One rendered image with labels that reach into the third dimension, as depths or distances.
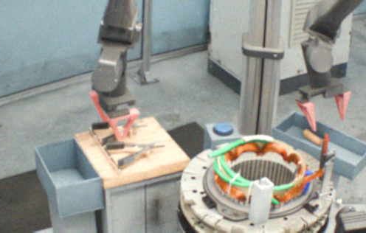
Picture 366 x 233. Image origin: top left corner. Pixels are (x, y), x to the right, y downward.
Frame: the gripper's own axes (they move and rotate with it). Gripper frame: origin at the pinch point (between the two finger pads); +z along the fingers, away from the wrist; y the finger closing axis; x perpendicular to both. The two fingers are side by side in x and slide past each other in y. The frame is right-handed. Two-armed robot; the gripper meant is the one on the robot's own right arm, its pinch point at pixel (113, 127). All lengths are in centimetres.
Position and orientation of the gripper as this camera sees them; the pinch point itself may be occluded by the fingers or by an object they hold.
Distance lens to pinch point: 158.5
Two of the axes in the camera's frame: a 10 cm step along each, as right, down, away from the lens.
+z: -0.4, 8.5, 5.2
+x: 8.8, -2.1, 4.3
